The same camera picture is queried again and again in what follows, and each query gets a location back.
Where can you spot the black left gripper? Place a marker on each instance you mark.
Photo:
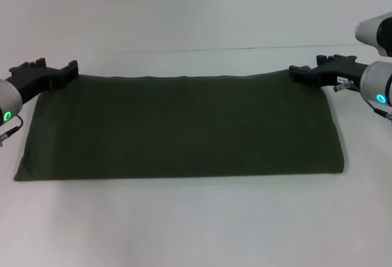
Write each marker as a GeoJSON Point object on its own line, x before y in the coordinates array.
{"type": "Point", "coordinates": [30, 80]}

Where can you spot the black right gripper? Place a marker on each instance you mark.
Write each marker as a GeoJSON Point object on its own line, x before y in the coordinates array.
{"type": "Point", "coordinates": [340, 71]}

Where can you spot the dark green FREE t-shirt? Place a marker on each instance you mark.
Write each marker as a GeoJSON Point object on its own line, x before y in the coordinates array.
{"type": "Point", "coordinates": [183, 126]}

